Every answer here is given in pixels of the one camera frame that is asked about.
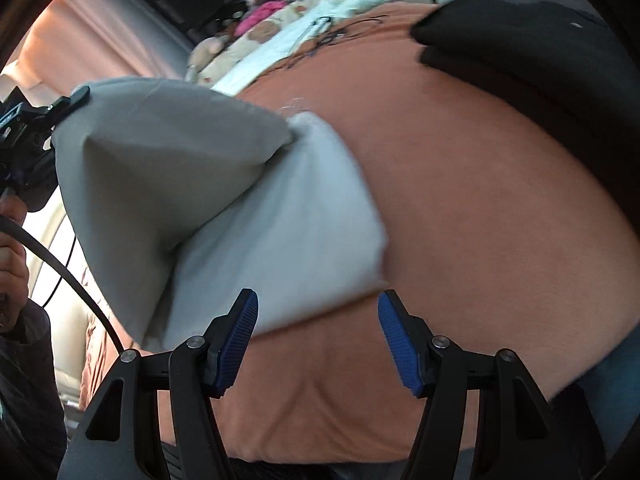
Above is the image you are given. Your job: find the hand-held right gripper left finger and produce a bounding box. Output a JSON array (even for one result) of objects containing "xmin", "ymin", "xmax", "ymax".
[{"xmin": 57, "ymin": 288, "xmax": 260, "ymax": 480}]

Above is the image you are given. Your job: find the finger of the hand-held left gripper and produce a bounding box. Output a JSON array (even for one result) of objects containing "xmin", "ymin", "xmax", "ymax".
[{"xmin": 47, "ymin": 85, "xmax": 92, "ymax": 123}]

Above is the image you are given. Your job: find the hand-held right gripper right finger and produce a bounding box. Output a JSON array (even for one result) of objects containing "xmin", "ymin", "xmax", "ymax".
[{"xmin": 377, "ymin": 288, "xmax": 581, "ymax": 480}]

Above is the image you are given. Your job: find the large white shirt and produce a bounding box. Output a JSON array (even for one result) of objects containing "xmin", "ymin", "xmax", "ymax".
[{"xmin": 52, "ymin": 76, "xmax": 388, "ymax": 353}]

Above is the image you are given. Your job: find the person's left forearm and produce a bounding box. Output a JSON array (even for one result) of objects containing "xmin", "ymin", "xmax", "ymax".
[{"xmin": 0, "ymin": 300, "xmax": 68, "ymax": 480}]

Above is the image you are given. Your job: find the pile of colourful clothes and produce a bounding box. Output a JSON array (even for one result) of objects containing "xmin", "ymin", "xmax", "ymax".
[{"xmin": 235, "ymin": 0, "xmax": 331, "ymax": 36}]

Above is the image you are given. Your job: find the person's left hand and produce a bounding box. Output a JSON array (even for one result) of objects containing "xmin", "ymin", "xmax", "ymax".
[{"xmin": 0, "ymin": 195, "xmax": 31, "ymax": 333}]

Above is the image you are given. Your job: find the pink curtain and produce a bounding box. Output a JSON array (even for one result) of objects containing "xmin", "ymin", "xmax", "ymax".
[{"xmin": 0, "ymin": 0, "xmax": 201, "ymax": 111}]

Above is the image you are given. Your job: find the brown bed blanket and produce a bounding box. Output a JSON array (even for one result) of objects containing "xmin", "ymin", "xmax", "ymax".
[{"xmin": 80, "ymin": 2, "xmax": 640, "ymax": 463}]

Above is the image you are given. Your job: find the cream bed sheet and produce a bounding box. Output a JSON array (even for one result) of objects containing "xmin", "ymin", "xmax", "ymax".
[{"xmin": 27, "ymin": 205, "xmax": 108, "ymax": 401}]

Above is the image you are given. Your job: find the white bear print duvet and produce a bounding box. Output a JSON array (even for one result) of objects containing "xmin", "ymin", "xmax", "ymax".
[{"xmin": 185, "ymin": 0, "xmax": 393, "ymax": 98}]

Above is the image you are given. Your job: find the blue grey cloth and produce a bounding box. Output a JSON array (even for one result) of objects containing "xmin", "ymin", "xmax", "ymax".
[{"xmin": 547, "ymin": 325, "xmax": 640, "ymax": 466}]

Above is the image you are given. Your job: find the black garment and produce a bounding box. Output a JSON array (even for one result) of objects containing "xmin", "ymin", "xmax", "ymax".
[{"xmin": 410, "ymin": 0, "xmax": 640, "ymax": 171}]

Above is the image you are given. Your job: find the thick black cable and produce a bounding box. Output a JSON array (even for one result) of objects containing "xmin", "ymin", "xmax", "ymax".
[{"xmin": 0, "ymin": 215, "xmax": 126, "ymax": 356}]

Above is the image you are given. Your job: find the black wire hanger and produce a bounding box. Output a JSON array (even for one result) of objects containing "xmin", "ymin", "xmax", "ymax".
[{"xmin": 280, "ymin": 15, "xmax": 388, "ymax": 71}]

